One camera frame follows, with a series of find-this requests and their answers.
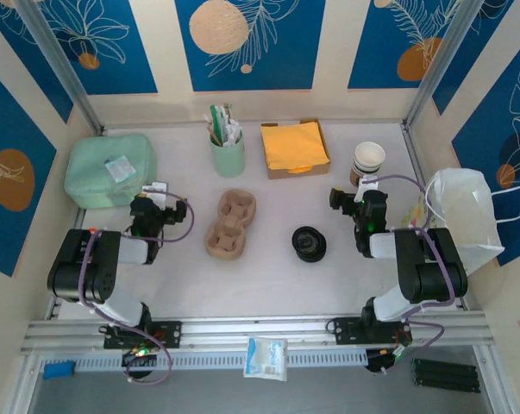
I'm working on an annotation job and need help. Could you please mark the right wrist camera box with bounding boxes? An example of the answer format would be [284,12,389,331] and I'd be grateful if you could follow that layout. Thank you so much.
[357,174,380,193]

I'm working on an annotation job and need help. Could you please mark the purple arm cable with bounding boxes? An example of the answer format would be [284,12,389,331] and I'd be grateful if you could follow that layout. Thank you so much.
[371,173,455,377]
[78,191,196,386]

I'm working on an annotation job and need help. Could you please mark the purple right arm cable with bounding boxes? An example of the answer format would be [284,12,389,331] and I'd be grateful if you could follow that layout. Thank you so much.
[371,173,455,377]

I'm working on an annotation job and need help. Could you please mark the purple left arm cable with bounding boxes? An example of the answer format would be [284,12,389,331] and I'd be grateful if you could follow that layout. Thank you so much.
[78,191,196,386]

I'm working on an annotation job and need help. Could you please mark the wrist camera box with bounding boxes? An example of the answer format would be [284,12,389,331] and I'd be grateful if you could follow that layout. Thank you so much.
[357,174,380,193]
[141,182,170,199]

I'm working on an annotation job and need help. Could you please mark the mint green utensil cup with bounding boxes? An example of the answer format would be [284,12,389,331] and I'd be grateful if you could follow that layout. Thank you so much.
[210,129,247,178]

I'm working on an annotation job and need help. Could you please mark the small clear wipe packet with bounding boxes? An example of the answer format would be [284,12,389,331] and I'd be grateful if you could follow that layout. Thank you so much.
[103,157,136,182]

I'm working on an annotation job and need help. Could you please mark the green print wrapped straw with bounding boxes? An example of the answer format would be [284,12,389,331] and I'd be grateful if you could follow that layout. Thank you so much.
[210,103,227,141]

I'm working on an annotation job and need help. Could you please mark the black ribbed block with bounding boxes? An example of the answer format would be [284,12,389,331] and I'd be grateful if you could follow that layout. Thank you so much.
[410,356,481,394]

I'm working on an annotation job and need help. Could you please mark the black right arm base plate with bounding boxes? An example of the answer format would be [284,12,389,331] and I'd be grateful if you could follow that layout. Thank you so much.
[330,317,414,346]

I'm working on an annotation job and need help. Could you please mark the cardboard napkin box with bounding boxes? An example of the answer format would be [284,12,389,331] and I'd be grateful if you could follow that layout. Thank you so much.
[260,118,332,181]

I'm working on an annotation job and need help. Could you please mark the white flower print paper bag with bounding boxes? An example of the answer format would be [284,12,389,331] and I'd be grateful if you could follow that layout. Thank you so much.
[399,167,520,276]

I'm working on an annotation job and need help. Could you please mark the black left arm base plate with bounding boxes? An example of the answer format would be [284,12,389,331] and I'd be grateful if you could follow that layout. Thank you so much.
[103,319,184,350]

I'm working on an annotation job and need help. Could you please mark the blue clip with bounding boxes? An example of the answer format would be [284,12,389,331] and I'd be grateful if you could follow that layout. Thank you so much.
[42,361,76,380]

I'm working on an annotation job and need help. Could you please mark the black controller module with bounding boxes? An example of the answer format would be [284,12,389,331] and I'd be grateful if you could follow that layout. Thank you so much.
[365,348,411,374]
[121,348,158,368]

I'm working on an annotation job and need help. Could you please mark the white slotted cable duct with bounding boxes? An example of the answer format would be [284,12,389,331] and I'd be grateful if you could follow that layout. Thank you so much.
[39,348,368,373]

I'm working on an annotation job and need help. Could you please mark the white blue plastic packet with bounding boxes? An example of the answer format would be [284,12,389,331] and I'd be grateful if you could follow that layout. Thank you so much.
[242,336,289,383]

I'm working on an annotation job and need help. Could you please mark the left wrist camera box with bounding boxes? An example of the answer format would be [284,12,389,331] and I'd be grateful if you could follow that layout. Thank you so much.
[141,182,170,199]

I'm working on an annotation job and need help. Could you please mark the mint green lidded box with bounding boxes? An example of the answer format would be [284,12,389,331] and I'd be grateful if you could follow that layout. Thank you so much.
[64,133,159,208]

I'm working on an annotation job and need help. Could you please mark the yellow paper napkins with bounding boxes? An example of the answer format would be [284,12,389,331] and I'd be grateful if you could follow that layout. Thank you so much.
[260,122,332,172]

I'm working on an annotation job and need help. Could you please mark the aluminium frame post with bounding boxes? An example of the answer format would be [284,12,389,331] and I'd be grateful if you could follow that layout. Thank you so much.
[16,0,105,137]
[404,0,487,130]

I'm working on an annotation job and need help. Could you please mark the brown pulp cup carrier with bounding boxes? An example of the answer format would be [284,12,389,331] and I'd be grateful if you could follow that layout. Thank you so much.
[204,188,260,263]

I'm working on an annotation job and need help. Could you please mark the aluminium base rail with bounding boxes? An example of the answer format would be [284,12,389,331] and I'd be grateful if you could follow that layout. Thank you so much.
[20,312,489,355]

